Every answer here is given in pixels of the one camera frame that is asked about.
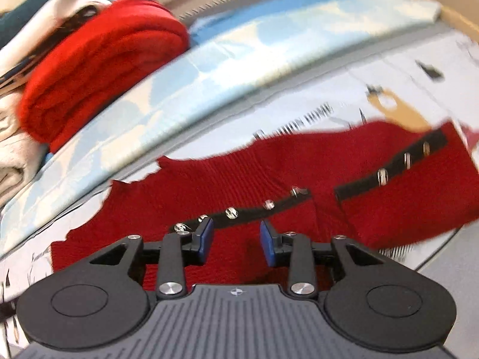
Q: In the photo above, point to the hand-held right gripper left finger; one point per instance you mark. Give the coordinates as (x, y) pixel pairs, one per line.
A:
(204, 241)

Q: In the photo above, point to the bright red folded blanket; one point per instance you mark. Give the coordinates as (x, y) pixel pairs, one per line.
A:
(104, 63)

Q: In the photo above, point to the light blue patterned mat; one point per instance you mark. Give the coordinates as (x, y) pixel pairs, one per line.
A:
(187, 78)

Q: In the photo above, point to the white folded quilt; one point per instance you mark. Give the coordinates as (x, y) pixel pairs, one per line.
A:
(15, 149)

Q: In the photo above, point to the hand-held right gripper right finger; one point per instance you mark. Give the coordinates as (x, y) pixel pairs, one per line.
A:
(267, 243)

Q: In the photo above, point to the deer printed bedsheet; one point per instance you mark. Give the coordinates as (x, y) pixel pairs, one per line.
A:
(374, 63)

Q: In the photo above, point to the dark red knit cardigan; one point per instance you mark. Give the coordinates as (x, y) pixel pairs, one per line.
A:
(232, 179)

